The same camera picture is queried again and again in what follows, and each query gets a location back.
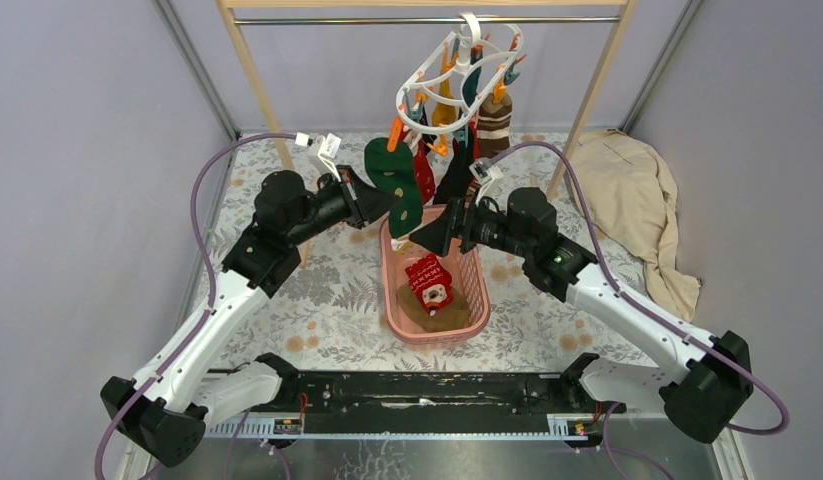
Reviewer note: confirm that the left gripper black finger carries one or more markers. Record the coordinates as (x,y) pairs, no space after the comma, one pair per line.
(374,209)
(367,193)

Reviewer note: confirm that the brown white striped sock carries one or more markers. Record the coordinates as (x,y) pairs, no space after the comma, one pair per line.
(493,126)

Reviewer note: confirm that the red snowflake sock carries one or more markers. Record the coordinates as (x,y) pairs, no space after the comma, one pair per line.
(431,282)

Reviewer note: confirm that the beige cloth pile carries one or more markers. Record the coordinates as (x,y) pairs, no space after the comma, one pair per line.
(632,198)

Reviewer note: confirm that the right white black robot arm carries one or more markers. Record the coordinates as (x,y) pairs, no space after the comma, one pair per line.
(694,380)

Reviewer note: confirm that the black sock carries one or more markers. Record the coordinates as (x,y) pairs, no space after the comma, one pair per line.
(457,178)

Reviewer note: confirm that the mustard yellow sock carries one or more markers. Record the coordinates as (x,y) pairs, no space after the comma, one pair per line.
(444,114)

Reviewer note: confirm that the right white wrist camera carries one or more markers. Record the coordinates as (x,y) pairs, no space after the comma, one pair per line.
(485,179)

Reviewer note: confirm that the tan brown sock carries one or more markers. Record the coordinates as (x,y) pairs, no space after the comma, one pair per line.
(454,316)

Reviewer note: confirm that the wooden clothes rack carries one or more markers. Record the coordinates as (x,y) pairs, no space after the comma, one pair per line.
(495,30)

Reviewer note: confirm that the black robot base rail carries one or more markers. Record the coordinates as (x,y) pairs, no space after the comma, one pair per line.
(430,404)

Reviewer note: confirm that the orange clothes peg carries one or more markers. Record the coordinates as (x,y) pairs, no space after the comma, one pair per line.
(395,134)

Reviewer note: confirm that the pink plastic laundry basket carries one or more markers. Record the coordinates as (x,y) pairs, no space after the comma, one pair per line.
(467,273)

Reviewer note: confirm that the dark green knit sock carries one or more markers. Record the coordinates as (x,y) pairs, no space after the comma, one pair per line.
(393,172)

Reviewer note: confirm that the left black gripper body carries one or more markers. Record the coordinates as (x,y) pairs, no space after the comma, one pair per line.
(356,216)

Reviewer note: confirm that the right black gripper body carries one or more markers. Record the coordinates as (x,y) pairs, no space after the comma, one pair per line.
(464,212)

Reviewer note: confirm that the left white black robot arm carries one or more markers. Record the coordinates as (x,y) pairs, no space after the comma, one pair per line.
(166,407)

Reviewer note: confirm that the floral patterned floor mat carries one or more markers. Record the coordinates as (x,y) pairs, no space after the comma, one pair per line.
(331,313)

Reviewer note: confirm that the teal sock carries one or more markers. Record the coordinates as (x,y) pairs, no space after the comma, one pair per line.
(469,88)

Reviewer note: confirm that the red santa sock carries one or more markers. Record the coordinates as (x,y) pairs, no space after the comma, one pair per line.
(423,172)

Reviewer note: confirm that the white clip sock hanger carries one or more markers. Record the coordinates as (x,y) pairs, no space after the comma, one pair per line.
(417,97)

